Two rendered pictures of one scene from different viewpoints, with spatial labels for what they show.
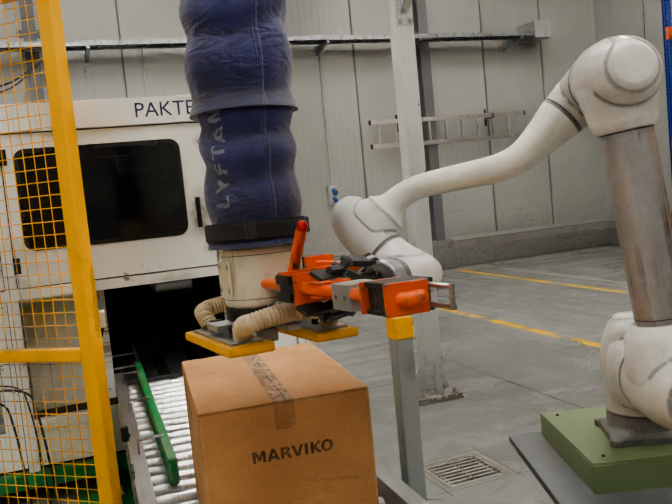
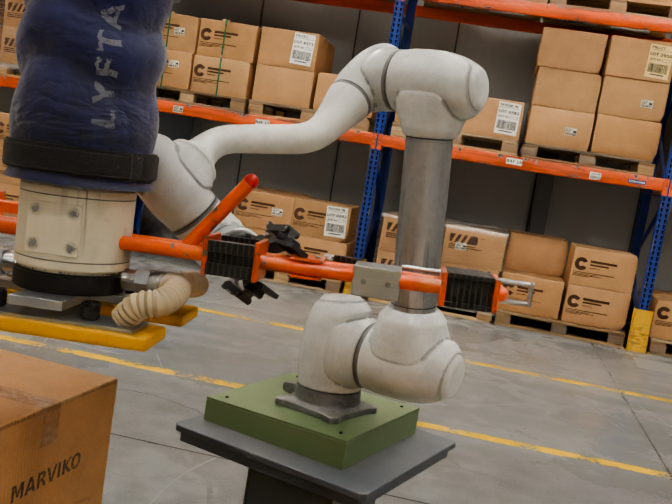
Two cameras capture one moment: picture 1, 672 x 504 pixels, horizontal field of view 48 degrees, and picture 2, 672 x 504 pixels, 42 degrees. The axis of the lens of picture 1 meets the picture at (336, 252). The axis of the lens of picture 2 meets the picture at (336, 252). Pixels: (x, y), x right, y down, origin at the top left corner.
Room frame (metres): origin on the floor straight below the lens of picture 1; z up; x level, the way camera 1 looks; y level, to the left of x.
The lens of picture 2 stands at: (0.69, 1.12, 1.42)
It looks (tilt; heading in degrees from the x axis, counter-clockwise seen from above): 7 degrees down; 299
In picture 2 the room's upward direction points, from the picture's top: 9 degrees clockwise
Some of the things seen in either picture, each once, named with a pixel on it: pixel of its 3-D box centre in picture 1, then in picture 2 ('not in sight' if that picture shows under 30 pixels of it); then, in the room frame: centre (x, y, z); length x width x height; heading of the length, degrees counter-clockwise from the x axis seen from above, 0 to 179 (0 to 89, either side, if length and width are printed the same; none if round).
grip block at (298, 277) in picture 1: (306, 285); (235, 256); (1.45, 0.06, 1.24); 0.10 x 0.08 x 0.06; 115
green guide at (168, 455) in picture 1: (142, 409); not in sight; (3.02, 0.85, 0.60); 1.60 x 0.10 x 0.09; 18
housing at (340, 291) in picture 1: (357, 295); (376, 280); (1.26, -0.03, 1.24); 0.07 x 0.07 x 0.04; 25
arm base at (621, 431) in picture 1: (640, 417); (321, 393); (1.66, -0.65, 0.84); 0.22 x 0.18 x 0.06; 173
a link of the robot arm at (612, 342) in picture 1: (640, 359); (339, 340); (1.64, -0.64, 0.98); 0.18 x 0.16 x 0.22; 177
